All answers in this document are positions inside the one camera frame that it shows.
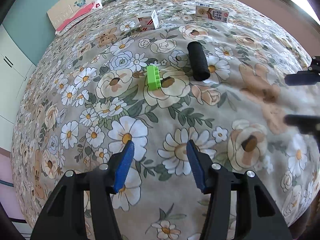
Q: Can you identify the milk carton box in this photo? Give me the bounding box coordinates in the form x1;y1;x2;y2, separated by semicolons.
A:
195;5;229;23

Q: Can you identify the light green lego brick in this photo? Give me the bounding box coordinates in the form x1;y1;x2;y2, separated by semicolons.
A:
147;65;161;90

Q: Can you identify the floral bed quilt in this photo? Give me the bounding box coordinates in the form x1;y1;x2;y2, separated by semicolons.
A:
11;0;319;239

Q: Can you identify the small white barcode box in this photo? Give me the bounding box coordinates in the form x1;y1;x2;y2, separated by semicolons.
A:
137;9;159;31

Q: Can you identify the pink white pillow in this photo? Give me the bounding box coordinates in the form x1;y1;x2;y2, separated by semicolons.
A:
55;0;103;36

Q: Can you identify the black foam cylinder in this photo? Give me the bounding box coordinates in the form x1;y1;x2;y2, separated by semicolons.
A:
187;41;210;81

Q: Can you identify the white wardrobe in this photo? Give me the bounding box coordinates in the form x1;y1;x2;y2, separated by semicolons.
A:
1;25;35;152

